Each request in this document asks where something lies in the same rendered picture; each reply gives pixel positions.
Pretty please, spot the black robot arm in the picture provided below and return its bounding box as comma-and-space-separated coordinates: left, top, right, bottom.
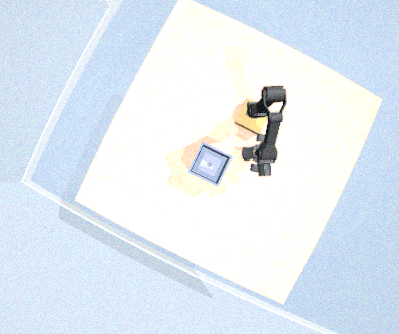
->
242, 85, 287, 177

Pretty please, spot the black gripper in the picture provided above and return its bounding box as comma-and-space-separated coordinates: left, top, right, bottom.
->
250, 133, 265, 173

